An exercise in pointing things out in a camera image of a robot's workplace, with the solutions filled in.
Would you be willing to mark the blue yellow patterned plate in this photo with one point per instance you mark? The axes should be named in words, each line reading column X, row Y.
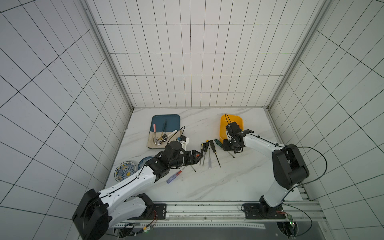
column 125, row 170

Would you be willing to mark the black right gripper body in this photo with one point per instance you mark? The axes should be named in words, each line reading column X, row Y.
column 229, row 144

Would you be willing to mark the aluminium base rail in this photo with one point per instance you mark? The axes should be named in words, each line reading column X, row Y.
column 220, row 214

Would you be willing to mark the medium orange grey screwdriver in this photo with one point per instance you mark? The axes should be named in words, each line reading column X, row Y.
column 196, row 158

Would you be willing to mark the white handled utensil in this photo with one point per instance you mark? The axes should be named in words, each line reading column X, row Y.
column 166, row 137

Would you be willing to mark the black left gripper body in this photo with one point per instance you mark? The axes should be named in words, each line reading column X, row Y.
column 187, row 158

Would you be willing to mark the small clear handled screwdriver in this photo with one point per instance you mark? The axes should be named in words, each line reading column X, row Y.
column 210, row 160

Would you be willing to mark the purple clear handled screwdriver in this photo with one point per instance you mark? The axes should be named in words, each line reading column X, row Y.
column 174, row 176

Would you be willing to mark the green handled gold fork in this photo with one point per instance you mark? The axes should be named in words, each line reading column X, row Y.
column 161, row 137

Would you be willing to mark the pink handled spoon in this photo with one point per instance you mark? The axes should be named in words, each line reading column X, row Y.
column 155, row 139

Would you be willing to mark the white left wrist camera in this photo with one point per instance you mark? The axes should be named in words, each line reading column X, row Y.
column 184, row 141

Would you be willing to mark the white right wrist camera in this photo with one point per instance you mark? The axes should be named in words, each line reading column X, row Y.
column 233, row 129

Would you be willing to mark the black slim utensil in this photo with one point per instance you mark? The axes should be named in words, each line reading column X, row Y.
column 165, row 126

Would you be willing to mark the black screwdriver yellow cap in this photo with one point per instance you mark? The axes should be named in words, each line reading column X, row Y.
column 205, row 149

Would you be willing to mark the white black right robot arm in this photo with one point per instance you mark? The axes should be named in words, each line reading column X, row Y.
column 289, row 169

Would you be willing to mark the beige linen cloth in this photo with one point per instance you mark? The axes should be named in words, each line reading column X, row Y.
column 151, row 145

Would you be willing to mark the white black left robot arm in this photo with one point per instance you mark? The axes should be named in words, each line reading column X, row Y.
column 99, row 211

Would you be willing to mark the teal plastic tray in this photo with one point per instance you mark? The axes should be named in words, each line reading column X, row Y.
column 169, row 123

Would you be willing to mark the black yellow dotted screwdriver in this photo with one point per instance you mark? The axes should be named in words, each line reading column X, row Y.
column 214, row 150

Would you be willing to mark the black yellow phillips screwdriver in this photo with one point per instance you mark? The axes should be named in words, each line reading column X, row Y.
column 202, row 148

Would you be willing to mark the green black screwdriver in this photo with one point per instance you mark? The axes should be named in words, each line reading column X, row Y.
column 218, row 142

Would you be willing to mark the yellow plastic storage box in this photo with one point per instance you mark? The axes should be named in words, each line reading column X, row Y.
column 225, row 120

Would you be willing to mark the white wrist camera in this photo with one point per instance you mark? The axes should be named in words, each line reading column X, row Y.
column 184, row 141
column 233, row 129

